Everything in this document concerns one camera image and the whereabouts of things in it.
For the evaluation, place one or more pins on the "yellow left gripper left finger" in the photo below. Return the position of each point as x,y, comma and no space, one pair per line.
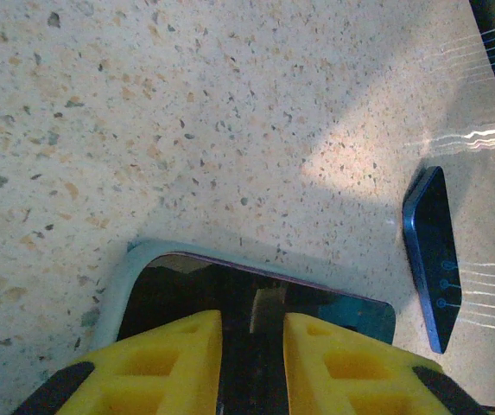
195,346

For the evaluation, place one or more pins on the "black phone with blue edge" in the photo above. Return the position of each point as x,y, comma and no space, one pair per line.
435,259

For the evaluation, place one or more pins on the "black phone with pink edge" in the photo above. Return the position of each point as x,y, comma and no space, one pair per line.
178,285

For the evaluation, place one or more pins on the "light blue phone case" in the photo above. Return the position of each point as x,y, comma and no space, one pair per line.
115,285

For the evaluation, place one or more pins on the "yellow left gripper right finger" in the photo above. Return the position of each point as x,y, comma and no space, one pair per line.
307,359

